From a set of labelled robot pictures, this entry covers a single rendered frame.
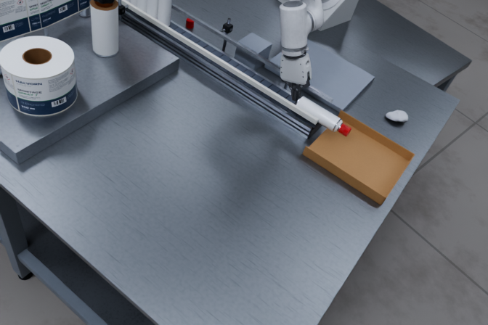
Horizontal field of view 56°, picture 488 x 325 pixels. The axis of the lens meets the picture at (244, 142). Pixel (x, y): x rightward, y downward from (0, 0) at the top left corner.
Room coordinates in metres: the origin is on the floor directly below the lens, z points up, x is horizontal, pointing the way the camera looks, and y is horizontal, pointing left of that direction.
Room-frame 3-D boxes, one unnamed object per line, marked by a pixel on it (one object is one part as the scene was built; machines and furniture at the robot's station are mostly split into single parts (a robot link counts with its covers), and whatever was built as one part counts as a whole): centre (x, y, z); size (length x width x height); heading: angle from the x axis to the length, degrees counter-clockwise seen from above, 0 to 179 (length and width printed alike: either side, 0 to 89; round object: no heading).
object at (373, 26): (1.91, -0.31, 0.81); 0.90 x 0.90 x 0.04; 53
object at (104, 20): (1.28, 0.56, 1.03); 0.09 x 0.09 x 0.30
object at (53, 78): (0.99, 0.64, 0.95); 0.20 x 0.20 x 0.14
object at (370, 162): (1.14, -0.39, 0.85); 0.30 x 0.26 x 0.04; 65
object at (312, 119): (1.41, 0.27, 0.90); 1.07 x 0.01 x 0.02; 65
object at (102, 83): (1.22, 0.81, 0.86); 0.80 x 0.67 x 0.05; 65
